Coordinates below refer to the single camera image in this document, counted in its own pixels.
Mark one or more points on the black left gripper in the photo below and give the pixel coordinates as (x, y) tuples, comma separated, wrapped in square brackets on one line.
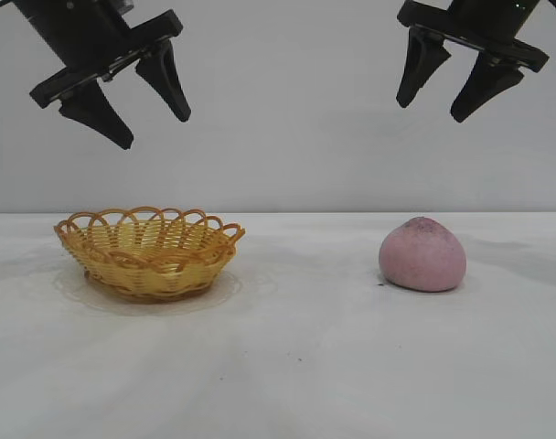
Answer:
[(83, 43)]

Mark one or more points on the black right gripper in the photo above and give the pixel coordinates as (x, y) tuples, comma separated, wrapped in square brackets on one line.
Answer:
[(488, 25)]

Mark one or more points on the yellow woven plastic basket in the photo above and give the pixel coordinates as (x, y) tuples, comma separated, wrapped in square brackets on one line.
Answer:
[(168, 274)]

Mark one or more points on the pink peach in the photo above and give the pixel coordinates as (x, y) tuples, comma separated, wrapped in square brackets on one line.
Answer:
[(422, 258)]

